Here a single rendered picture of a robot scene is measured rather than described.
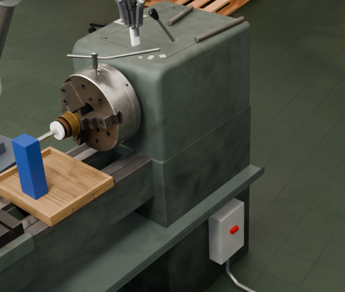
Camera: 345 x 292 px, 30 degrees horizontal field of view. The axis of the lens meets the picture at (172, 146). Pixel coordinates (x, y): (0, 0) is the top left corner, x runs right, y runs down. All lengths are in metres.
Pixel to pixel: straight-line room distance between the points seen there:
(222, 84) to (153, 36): 0.34
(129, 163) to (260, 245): 1.13
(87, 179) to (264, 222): 1.42
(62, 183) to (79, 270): 0.36
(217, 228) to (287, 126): 1.68
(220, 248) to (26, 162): 1.09
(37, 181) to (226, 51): 0.91
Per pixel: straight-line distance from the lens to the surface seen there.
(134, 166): 2.50
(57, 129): 2.35
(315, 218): 3.63
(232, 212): 2.94
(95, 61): 2.35
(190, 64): 2.46
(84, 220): 2.38
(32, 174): 2.30
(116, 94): 2.34
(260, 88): 4.93
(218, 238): 2.95
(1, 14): 2.71
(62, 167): 2.51
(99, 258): 2.59
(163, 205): 2.63
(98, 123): 2.35
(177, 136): 2.52
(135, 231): 2.69
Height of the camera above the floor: 2.25
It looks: 32 degrees down
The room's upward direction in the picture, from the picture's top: 3 degrees counter-clockwise
